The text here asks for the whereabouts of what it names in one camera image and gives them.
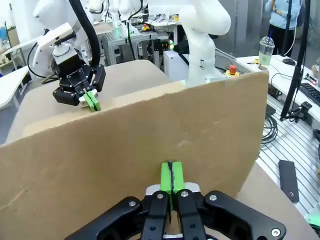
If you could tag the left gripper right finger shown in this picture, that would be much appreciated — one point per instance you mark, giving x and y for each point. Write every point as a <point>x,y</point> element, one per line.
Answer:
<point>195,220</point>

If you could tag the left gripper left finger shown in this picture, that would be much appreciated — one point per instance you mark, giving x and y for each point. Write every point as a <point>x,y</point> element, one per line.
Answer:
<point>150,220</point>

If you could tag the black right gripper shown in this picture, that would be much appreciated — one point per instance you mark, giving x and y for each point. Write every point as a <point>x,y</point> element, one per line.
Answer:
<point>73,75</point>

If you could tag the brown cardboard box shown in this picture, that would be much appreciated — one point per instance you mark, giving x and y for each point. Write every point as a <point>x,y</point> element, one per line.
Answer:
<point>125,150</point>

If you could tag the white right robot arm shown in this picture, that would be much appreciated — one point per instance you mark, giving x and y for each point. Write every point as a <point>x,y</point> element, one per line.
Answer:
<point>207,50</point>

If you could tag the white rounded side table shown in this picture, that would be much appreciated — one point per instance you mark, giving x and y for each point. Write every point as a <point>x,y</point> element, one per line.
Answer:
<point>11,85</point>

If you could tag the yellow emergency stop button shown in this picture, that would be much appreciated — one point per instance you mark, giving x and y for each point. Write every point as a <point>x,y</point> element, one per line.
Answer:
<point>146,28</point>
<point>231,73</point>

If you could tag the white controller box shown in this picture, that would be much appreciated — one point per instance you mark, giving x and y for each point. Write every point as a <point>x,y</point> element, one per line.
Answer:
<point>172,65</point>

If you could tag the black flat remote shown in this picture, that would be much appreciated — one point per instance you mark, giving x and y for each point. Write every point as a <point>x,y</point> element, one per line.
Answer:
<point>288,180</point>

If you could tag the white computer desk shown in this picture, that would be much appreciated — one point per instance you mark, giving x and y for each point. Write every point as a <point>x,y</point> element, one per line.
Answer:
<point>250,61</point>

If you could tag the black keyboard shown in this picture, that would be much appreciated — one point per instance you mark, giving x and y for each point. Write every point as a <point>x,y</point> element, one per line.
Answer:
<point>311,92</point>

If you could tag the plastic cup with green drink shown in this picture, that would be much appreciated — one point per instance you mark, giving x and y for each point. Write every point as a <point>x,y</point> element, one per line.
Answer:
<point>266,53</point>

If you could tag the black computer mouse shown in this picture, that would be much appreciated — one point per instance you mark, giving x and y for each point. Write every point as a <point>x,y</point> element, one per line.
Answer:
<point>289,61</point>

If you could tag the black tripod pole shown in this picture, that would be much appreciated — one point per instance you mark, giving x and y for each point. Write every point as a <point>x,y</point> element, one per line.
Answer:
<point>298,62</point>

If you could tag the person in light blue sweater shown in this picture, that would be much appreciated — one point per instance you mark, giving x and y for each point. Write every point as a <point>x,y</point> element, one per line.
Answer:
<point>282,17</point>

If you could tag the aluminium frame cart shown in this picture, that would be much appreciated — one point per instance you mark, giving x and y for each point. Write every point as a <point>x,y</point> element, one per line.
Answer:
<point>120,47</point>

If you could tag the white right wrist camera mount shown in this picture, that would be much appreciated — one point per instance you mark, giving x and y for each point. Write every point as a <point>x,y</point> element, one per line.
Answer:
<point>57,35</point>

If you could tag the aluminium slotted base plate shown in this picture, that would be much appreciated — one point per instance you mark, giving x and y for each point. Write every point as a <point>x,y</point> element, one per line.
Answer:
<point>287,145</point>

